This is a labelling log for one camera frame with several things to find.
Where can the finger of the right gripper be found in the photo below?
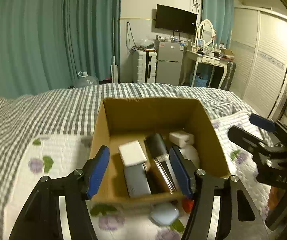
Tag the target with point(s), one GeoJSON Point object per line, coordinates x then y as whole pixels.
{"type": "Point", "coordinates": [255, 146]}
{"type": "Point", "coordinates": [275, 127]}

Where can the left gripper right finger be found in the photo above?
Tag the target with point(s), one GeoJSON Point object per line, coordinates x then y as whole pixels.
{"type": "Point", "coordinates": [238, 216]}

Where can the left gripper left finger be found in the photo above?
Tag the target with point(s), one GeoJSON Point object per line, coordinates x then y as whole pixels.
{"type": "Point", "coordinates": [40, 215]}

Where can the white charger cube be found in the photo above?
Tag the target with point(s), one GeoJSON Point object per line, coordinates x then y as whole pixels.
{"type": "Point", "coordinates": [181, 138]}

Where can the white rectangular charger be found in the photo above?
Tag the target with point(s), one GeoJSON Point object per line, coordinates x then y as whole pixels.
{"type": "Point", "coordinates": [132, 153]}

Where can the white bottle red cap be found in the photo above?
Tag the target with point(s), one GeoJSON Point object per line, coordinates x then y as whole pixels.
{"type": "Point", "coordinates": [187, 205]}

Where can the white round bottle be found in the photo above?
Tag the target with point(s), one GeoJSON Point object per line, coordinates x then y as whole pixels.
{"type": "Point", "coordinates": [190, 153]}

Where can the light blue oval case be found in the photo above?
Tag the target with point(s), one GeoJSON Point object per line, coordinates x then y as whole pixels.
{"type": "Point", "coordinates": [164, 214]}

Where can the grey power bank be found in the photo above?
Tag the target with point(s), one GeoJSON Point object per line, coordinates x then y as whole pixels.
{"type": "Point", "coordinates": [136, 181]}

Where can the blue basket under table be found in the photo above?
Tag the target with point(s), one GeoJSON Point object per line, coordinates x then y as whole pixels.
{"type": "Point", "coordinates": [199, 80]}

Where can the white wardrobe sliding doors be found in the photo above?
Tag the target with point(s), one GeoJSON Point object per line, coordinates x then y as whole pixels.
{"type": "Point", "coordinates": [259, 43]}

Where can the white dressing table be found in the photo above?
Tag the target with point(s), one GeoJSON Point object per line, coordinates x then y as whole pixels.
{"type": "Point", "coordinates": [220, 71]}

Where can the brown cardboard box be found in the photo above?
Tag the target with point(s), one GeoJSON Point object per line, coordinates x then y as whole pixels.
{"type": "Point", "coordinates": [150, 121]}

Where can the grey checked bed sheet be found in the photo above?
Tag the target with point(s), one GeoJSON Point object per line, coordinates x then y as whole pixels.
{"type": "Point", "coordinates": [74, 111]}

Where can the oval white vanity mirror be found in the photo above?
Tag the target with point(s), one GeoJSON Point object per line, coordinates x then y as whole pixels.
{"type": "Point", "coordinates": [205, 32]}

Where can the silver mini fridge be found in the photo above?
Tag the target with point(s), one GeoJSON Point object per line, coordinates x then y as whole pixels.
{"type": "Point", "coordinates": [169, 61]}

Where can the teal curtain right side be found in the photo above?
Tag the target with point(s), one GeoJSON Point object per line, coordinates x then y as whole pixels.
{"type": "Point", "coordinates": [220, 13]}

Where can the teal curtain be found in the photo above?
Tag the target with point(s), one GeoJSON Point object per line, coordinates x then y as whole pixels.
{"type": "Point", "coordinates": [220, 13]}
{"type": "Point", "coordinates": [44, 44]}

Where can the white suitcase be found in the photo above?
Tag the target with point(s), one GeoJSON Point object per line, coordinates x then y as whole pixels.
{"type": "Point", "coordinates": [144, 66]}

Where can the clear water jug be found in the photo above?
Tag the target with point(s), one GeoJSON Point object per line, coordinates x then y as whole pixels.
{"type": "Point", "coordinates": [85, 80]}

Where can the black wall television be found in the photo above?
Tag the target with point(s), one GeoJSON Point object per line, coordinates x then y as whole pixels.
{"type": "Point", "coordinates": [175, 19]}

